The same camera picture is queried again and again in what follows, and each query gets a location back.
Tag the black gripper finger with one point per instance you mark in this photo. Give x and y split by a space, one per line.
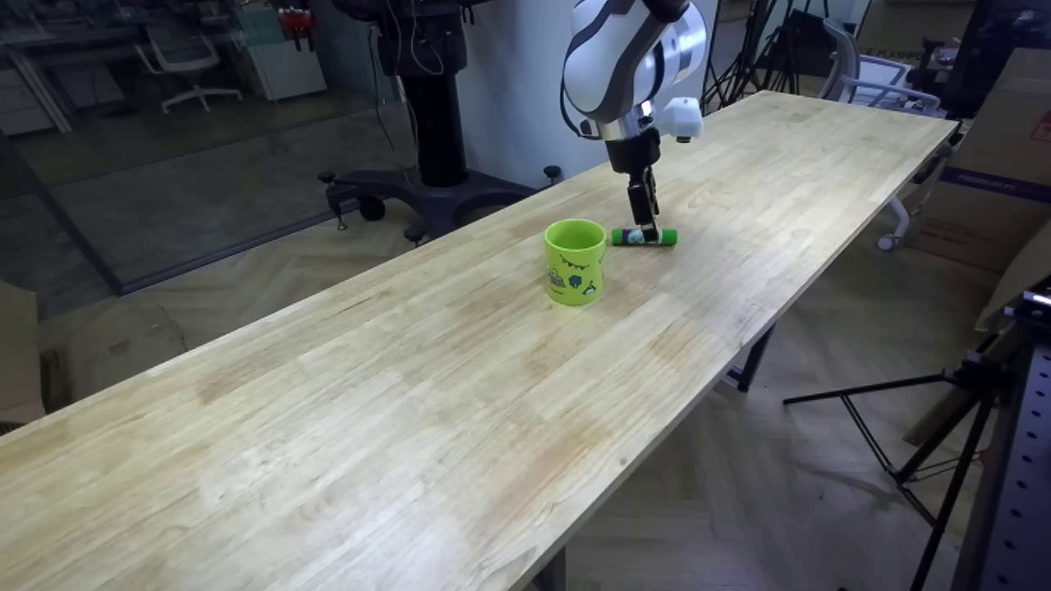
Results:
640 200
653 204

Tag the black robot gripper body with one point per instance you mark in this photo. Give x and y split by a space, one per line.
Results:
634 156

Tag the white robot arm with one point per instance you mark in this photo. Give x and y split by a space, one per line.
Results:
624 85

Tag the green cartoon mug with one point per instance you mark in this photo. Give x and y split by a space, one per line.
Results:
575 261

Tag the black tripod stand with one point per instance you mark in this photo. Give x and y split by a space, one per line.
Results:
974 388

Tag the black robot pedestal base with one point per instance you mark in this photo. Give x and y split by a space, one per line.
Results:
422 45

